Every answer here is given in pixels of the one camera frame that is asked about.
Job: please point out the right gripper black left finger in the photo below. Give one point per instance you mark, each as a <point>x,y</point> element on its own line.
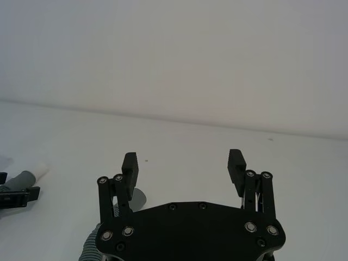
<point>127,174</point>

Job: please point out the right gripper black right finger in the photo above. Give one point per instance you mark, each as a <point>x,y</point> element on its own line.
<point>236,171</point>

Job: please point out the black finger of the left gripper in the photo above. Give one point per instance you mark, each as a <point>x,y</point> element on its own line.
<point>2,177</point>
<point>16,198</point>

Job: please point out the grey tube with white tip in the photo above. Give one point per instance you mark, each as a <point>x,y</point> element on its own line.
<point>24,178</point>

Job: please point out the grey round disc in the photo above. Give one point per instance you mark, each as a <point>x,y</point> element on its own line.
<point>139,199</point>

